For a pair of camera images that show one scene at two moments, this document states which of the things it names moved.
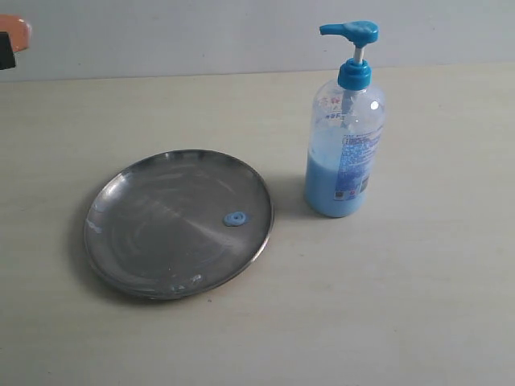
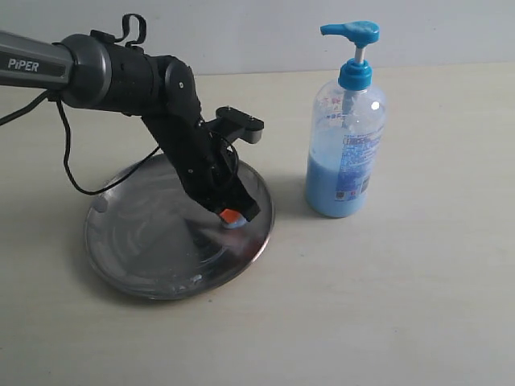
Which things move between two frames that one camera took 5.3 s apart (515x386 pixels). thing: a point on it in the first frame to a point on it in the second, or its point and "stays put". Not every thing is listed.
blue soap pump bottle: (347, 124) stays put
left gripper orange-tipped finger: (14, 36) to (205, 161)
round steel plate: (179, 224) stays put
